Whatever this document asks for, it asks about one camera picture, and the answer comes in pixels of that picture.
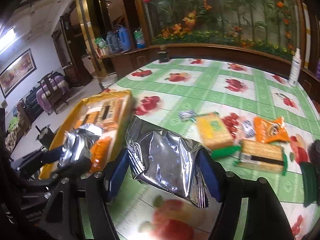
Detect wooden chair with cloth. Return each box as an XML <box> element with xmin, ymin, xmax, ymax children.
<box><xmin>36</xmin><ymin>71</ymin><xmax>70</xmax><ymax>115</ymax></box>

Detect orange cracker pack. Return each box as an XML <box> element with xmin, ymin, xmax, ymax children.
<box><xmin>84</xmin><ymin>98</ymin><xmax>123</xmax><ymax>129</ymax></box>

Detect floral aquarium display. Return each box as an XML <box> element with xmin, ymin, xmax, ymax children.
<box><xmin>142</xmin><ymin>0</ymin><xmax>298</xmax><ymax>60</ymax></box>

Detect yellow white tray box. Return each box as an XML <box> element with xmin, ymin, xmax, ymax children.
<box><xmin>40</xmin><ymin>90</ymin><xmax>134</xmax><ymax>179</ymax></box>

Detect black patterned glasses case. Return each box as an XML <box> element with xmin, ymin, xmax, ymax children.
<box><xmin>308</xmin><ymin>139</ymin><xmax>320</xmax><ymax>173</ymax></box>

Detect white plastic bucket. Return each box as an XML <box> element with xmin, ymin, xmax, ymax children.
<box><xmin>101</xmin><ymin>73</ymin><xmax>118</xmax><ymax>89</ymax></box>

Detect small orange wafer packs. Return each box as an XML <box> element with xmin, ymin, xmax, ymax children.
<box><xmin>90</xmin><ymin>137</ymin><xmax>112</xmax><ymax>173</ymax></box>

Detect green plastic bag on shelf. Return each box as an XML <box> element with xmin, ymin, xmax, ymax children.
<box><xmin>94</xmin><ymin>37</ymin><xmax>107</xmax><ymax>49</ymax></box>

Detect framed wall painting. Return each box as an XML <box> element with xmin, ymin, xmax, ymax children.
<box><xmin>1</xmin><ymin>49</ymin><xmax>37</xmax><ymax>99</ymax></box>

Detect silver foil snack bag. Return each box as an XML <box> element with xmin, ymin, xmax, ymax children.
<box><xmin>125</xmin><ymin>116</ymin><xmax>221</xmax><ymax>209</ymax></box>

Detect dark green snack packet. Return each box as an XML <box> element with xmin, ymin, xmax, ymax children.
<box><xmin>300</xmin><ymin>162</ymin><xmax>318</xmax><ymax>207</ymax></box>

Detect green yellow cracker pack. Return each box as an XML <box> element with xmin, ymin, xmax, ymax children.
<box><xmin>195</xmin><ymin>112</ymin><xmax>241</xmax><ymax>159</ymax></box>

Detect white spray bottle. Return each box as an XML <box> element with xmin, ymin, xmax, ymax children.
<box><xmin>289</xmin><ymin>48</ymin><xmax>301</xmax><ymax>87</ymax></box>

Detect blue thermos jug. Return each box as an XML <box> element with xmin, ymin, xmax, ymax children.
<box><xmin>118</xmin><ymin>25</ymin><xmax>131</xmax><ymax>51</ymax></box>

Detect orange cartoon snack pouch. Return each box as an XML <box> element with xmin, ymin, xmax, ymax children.
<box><xmin>253</xmin><ymin>116</ymin><xmax>290</xmax><ymax>144</ymax></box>

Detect small black jar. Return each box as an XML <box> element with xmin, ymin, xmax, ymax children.
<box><xmin>157</xmin><ymin>45</ymin><xmax>170</xmax><ymax>63</ymax></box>

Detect grey thermos jug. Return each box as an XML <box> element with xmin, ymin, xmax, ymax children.
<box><xmin>106</xmin><ymin>30</ymin><xmax>121</xmax><ymax>54</ymax></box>

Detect green cracker pack black label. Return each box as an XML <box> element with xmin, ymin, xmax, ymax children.
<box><xmin>234</xmin><ymin>139</ymin><xmax>288</xmax><ymax>176</ymax></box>

